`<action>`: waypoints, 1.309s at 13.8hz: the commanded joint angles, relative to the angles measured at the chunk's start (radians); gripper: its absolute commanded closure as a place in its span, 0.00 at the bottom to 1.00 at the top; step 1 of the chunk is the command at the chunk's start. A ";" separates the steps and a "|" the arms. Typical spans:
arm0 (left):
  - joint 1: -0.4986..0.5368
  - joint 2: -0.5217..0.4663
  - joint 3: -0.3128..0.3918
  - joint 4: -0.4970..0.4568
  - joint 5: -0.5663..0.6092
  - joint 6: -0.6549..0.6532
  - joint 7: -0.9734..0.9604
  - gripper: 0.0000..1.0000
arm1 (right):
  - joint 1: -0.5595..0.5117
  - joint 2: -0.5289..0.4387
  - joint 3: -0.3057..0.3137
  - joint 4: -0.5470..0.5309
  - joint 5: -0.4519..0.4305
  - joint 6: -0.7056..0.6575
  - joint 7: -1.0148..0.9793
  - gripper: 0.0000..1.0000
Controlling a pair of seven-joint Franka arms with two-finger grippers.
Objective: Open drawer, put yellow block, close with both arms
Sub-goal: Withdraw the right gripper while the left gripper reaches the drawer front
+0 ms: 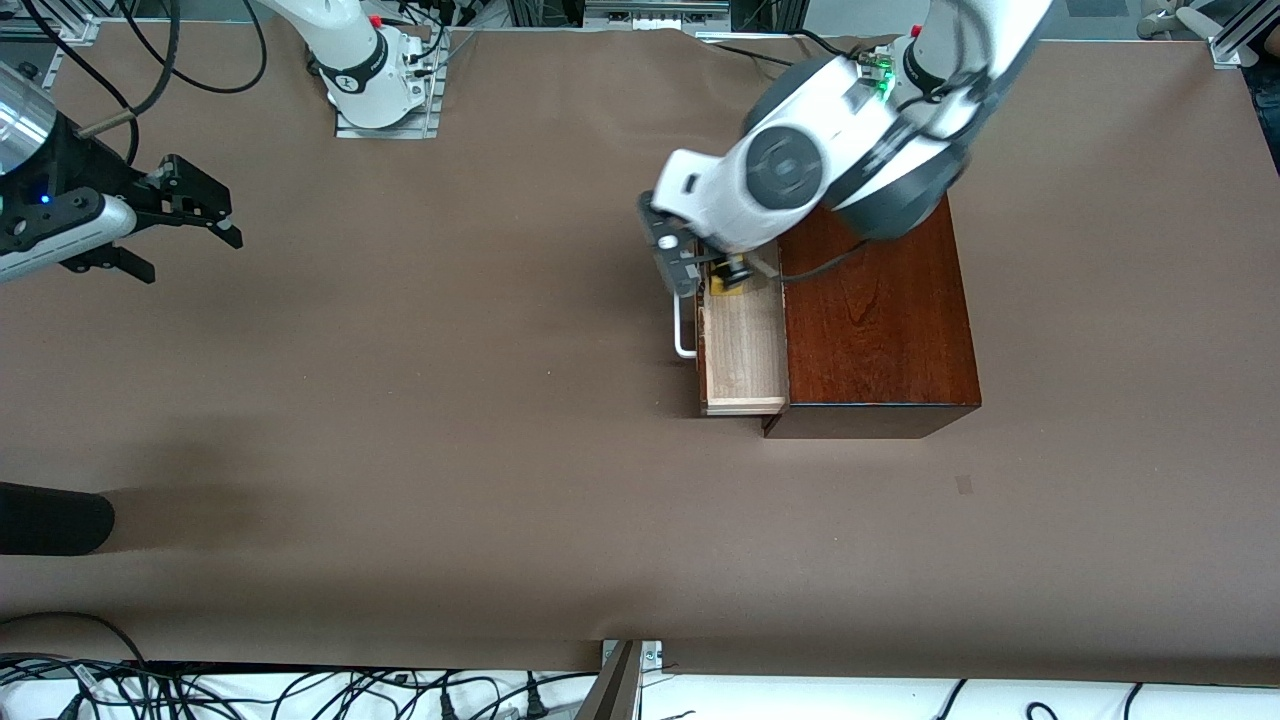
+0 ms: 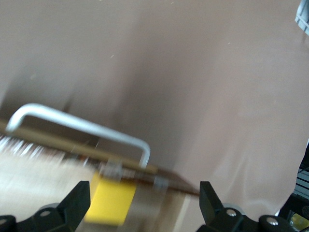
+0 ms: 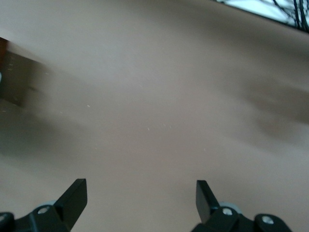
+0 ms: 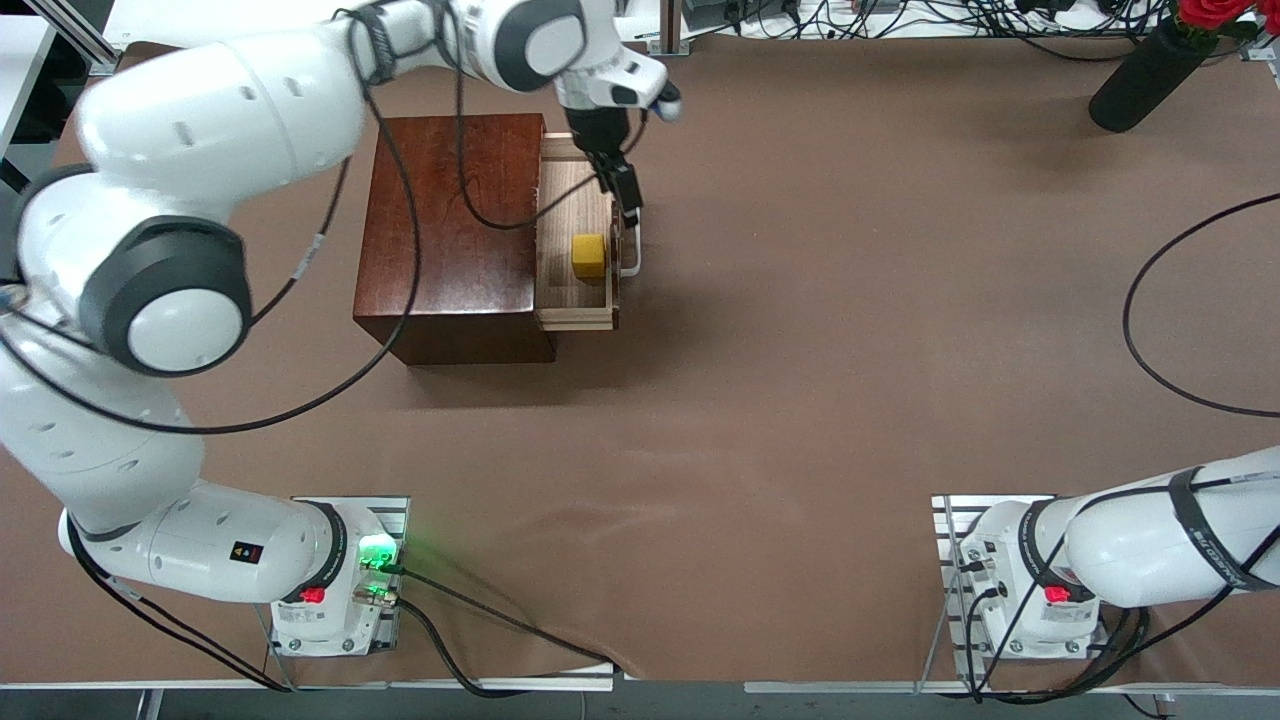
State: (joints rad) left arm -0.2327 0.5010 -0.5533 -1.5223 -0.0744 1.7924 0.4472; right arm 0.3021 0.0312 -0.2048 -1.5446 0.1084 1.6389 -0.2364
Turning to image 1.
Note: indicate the black rounded cylinder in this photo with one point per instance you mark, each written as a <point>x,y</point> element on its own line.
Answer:
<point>50,518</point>

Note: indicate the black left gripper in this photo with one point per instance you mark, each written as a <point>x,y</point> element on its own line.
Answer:
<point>738,271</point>

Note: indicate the yellow wooden block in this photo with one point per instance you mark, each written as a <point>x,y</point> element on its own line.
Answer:
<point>720,291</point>

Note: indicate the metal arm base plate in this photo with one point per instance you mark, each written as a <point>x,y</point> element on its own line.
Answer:
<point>432,110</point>

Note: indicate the dark brown wooden cabinet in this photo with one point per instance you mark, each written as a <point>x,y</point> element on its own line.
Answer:
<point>880,340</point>

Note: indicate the brown table cover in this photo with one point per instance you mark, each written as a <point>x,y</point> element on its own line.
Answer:
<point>550,500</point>

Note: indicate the aluminium corner profile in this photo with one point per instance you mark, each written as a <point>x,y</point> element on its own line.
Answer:
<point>1240,45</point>

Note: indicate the dark grey aluminium beam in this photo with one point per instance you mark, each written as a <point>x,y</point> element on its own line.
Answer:
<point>612,690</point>

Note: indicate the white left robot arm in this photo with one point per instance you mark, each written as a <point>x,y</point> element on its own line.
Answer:
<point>790,165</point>

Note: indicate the silver metal bracket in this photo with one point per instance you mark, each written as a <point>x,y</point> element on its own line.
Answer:
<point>652,652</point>

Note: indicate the aluminium frame rail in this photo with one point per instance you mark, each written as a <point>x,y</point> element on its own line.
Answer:
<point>655,12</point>

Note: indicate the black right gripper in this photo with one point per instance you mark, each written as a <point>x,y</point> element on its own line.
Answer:
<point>88,170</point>

